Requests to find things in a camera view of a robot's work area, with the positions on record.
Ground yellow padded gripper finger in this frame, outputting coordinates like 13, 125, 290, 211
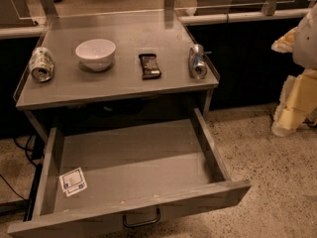
271, 69, 317, 137
271, 28, 297, 54

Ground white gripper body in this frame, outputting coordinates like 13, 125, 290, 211
292, 4, 317, 69

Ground open grey top drawer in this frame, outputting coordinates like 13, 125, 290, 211
8, 110, 251, 238

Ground metal railing bar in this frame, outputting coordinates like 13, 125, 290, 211
179, 8, 310, 26

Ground blue silver soda can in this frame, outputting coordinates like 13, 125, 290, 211
188, 45, 207, 79

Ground white ceramic bowl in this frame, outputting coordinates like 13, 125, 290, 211
75, 39, 116, 71

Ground grey cabinet table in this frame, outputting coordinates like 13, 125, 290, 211
17, 10, 219, 139

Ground white paper tag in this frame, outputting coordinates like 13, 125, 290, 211
59, 168, 87, 197

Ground green white soda can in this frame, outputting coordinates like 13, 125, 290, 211
29, 47, 54, 82

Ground black drawer handle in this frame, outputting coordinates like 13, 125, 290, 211
123, 207, 160, 229

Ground black floor cables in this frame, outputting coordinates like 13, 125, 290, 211
0, 134, 44, 201

